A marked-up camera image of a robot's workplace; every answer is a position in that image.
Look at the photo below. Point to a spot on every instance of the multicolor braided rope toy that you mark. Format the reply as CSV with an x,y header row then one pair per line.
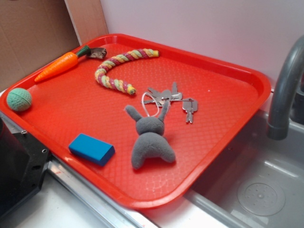
x,y
117,84

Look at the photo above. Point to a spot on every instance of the blue rectangular block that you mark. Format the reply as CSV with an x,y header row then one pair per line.
x,y
92,149

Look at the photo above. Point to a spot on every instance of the small brown bark piece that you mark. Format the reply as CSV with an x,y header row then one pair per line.
x,y
96,52

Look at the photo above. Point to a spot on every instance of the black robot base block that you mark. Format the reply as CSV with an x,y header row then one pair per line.
x,y
23,163

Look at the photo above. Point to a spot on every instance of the green textured ball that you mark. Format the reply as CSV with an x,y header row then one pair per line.
x,y
19,99

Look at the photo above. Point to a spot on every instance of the gray plush bunny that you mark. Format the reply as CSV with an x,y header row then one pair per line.
x,y
150,143

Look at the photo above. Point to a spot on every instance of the gray curved faucet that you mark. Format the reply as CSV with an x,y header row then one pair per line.
x,y
288,97

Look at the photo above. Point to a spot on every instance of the red plastic tray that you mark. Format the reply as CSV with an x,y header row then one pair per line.
x,y
73,103

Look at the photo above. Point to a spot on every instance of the silver key bunch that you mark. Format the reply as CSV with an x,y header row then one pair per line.
x,y
153,96

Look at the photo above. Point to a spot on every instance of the orange toy carrot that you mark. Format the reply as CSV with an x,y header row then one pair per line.
x,y
62,64

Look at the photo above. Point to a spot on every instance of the gray toy sink basin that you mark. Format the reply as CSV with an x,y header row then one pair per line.
x,y
256,182

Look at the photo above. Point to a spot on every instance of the brown cardboard panel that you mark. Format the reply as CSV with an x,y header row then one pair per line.
x,y
35,32

